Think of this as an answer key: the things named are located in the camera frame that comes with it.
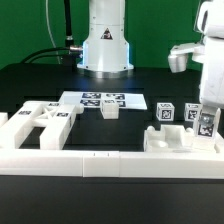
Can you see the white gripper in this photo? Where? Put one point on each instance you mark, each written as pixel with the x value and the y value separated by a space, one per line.
pixel 212 79

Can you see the white chair seat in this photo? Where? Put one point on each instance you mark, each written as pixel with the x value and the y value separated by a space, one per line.
pixel 177 139

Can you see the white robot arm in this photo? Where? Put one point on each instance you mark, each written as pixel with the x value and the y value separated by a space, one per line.
pixel 106 50

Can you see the white marker sheet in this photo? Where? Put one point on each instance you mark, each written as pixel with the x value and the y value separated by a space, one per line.
pixel 93 99

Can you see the white part at left edge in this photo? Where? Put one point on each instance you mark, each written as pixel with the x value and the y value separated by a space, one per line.
pixel 3 118

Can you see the white U-shaped fence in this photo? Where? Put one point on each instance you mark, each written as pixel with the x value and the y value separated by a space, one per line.
pixel 111 164

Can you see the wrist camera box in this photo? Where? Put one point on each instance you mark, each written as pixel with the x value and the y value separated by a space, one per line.
pixel 179 54

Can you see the white chair back frame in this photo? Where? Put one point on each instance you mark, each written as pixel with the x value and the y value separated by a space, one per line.
pixel 56 120

